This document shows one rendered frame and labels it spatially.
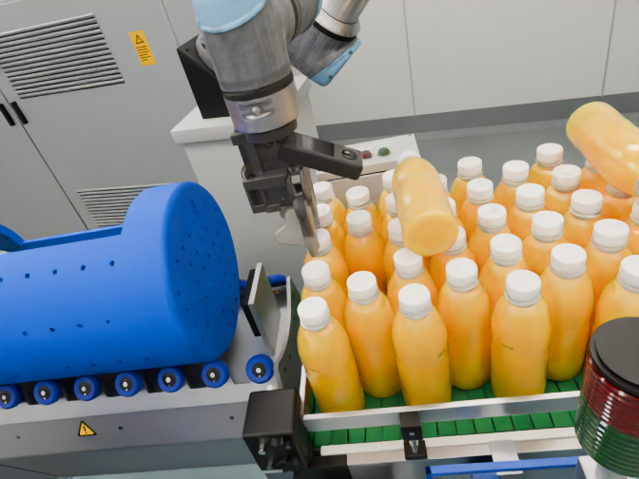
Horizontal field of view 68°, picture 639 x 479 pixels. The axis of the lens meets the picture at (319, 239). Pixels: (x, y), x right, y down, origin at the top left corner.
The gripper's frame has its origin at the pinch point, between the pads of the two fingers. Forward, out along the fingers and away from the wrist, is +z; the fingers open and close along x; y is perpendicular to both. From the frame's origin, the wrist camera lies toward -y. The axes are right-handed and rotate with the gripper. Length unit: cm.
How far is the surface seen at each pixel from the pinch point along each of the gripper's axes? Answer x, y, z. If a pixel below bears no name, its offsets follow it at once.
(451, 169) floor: -203, -51, 112
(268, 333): 5.4, 11.0, 13.5
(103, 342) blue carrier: 15.7, 29.7, 0.4
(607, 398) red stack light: 39.0, -23.5, -13.1
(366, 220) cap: -2.3, -7.8, -0.6
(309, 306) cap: 14.9, 0.3, -0.7
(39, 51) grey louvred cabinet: -164, 138, -10
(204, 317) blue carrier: 9.3, 17.9, 4.5
